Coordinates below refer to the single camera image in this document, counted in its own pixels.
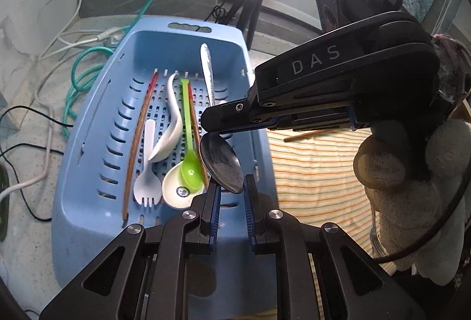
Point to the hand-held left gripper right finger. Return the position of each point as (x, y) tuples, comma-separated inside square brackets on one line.
[(250, 205)]

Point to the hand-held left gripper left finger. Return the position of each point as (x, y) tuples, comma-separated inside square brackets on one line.
[(215, 205)]

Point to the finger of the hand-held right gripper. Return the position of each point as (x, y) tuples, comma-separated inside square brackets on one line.
[(235, 117)]

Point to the green plastic spoon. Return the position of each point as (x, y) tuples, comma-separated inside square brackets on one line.
[(189, 172)]

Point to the red-tipped wooden chopstick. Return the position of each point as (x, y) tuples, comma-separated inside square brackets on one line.
[(309, 134), (195, 128), (138, 143)]

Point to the metal spoon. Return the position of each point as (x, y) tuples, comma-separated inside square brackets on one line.
[(220, 161)]

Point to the white ceramic spoon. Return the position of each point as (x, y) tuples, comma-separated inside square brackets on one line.
[(171, 128), (173, 191)]

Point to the white plastic fork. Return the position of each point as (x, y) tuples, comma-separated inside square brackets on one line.
[(149, 180)]

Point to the blue plastic basket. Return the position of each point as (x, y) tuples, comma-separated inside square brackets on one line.
[(92, 176)]

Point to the person's right hand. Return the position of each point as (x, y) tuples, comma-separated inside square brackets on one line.
[(401, 194)]

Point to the striped cloth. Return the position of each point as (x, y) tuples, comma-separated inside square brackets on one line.
[(312, 176)]

